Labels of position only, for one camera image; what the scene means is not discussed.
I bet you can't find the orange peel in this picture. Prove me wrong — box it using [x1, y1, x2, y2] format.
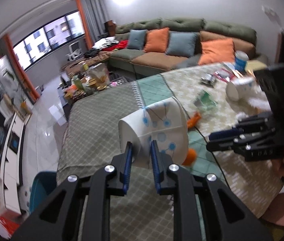
[182, 112, 201, 166]

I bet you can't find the clear green plastic wrapper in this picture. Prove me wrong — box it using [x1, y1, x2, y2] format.
[194, 90, 217, 113]

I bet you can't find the white dotted paper bowl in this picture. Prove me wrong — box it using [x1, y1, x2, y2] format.
[226, 77, 256, 101]
[118, 97, 188, 169]

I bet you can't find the white foam net sheet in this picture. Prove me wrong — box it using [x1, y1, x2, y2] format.
[235, 85, 271, 121]

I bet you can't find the teal plastic trash bin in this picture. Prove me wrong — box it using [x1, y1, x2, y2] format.
[29, 171, 57, 214]

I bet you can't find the red plastic bag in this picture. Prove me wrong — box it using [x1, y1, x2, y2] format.
[0, 210, 21, 237]

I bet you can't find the patterned tablecloth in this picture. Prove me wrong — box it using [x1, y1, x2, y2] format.
[57, 63, 283, 240]

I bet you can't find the white black tv cabinet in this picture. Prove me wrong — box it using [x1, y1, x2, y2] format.
[0, 112, 26, 219]

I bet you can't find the red packet with disc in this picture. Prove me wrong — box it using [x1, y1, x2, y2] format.
[214, 68, 235, 83]

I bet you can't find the blue white paper cup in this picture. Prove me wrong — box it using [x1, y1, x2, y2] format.
[234, 51, 249, 72]

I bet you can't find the small silver black packet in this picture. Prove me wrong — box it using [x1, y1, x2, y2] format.
[201, 73, 216, 87]

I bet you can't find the orange cushion near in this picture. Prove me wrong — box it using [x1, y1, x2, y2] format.
[198, 38, 235, 65]

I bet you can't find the orange cushion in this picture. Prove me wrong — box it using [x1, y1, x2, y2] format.
[144, 27, 170, 53]
[198, 38, 235, 65]

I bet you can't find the blue cushion near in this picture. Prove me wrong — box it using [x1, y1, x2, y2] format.
[165, 31, 198, 58]

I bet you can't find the blue cushion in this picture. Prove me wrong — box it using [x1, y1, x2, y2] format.
[165, 31, 198, 58]
[127, 29, 147, 50]

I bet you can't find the cluttered coffee table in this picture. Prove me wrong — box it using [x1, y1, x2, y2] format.
[60, 61, 130, 103]

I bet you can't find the green brown sectional sofa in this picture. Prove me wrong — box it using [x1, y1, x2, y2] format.
[61, 17, 269, 80]

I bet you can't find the orange cushion far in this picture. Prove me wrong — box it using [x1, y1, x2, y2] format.
[144, 27, 170, 53]

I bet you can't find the white standing air conditioner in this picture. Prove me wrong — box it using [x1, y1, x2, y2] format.
[0, 55, 18, 91]

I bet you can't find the white office chair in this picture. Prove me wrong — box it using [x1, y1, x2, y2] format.
[66, 41, 83, 61]

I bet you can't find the blue cushion far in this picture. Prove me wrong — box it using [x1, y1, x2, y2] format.
[127, 29, 147, 50]

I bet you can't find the pile of clothes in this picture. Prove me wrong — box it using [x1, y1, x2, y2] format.
[84, 37, 128, 59]

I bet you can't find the left orange grey curtain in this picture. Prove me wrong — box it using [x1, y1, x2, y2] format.
[0, 34, 40, 104]

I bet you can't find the orange grey curtain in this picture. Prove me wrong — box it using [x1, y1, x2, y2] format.
[76, 0, 110, 49]
[0, 34, 40, 104]

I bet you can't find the right orange grey curtain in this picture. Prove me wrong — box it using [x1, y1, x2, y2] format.
[76, 0, 110, 49]

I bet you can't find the white wall switch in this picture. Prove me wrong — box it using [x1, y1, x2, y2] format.
[262, 5, 278, 22]

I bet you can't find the window with black frame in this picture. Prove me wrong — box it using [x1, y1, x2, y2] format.
[13, 11, 84, 70]

